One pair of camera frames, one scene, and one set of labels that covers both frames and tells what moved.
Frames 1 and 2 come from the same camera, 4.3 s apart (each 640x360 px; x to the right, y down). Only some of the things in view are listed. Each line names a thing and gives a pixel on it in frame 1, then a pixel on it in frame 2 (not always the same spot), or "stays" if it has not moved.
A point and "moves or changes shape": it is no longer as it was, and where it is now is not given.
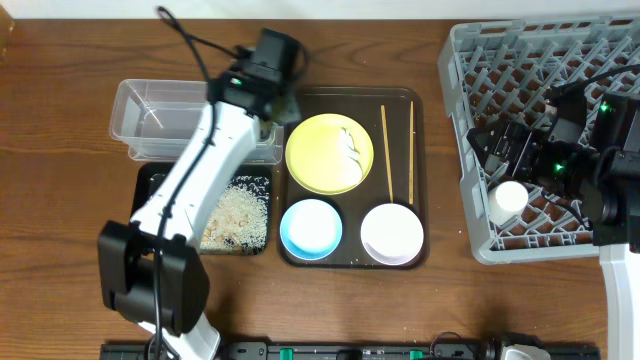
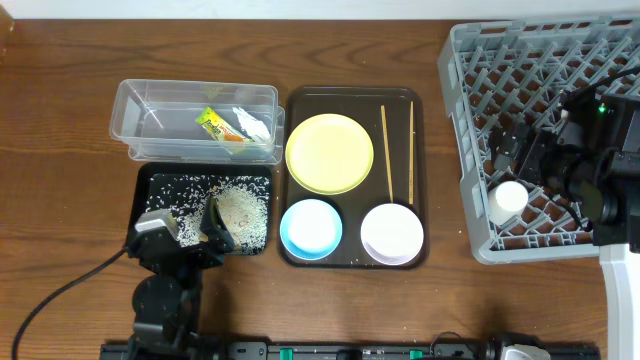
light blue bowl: x=311 y=229 stays
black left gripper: x=278 y=113 to x=185 y=245
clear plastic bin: x=156 y=119 stays
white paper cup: x=507 y=201 stays
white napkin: x=349 y=168 moves or changes shape
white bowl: x=392 y=234 stays
